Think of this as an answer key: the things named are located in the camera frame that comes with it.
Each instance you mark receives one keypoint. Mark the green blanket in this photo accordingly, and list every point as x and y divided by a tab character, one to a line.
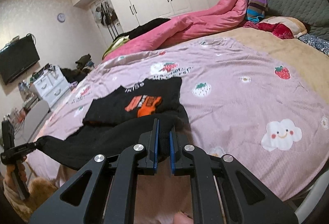
116	44

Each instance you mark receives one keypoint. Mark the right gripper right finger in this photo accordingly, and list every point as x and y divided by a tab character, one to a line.
180	164

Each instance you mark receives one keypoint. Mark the hanging bags on rack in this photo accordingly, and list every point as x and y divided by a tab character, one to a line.
106	19

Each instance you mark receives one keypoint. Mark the round wall clock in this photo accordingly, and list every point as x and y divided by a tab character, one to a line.
61	17

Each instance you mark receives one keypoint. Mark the red and beige blanket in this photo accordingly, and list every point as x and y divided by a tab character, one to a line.
281	27

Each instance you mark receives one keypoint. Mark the black printed sweatshirt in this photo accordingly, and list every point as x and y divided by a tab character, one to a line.
117	120

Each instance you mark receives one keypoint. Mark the black wall television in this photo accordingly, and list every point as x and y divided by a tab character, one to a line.
18	57

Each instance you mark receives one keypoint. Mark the grey padded bench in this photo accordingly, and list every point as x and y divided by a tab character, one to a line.
33	122

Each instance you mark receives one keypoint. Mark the blue patterned cloth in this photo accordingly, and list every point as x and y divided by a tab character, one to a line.
316	42

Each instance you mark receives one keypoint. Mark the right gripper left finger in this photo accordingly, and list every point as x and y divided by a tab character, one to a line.
150	142

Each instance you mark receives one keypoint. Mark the striped colourful pillow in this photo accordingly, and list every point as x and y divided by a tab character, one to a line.
256	10

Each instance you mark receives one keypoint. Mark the dark clothes pile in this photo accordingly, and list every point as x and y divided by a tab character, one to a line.
84	65

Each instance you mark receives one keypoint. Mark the pink quilt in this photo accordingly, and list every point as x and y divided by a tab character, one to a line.
224	16

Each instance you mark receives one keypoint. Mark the pink strawberry bed sheet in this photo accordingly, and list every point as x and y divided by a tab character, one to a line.
239	101

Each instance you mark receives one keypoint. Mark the person's right hand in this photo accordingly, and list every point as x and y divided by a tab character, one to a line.
182	218

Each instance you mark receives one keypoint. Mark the black clothing on bed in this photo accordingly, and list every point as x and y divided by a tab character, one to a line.
142	29

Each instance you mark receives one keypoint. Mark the person's left hand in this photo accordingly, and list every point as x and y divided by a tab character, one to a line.
15	173

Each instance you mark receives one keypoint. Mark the white drawer cabinet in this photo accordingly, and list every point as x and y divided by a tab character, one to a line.
50	86

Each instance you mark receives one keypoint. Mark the cluttered side table items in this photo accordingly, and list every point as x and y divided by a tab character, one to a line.
27	100

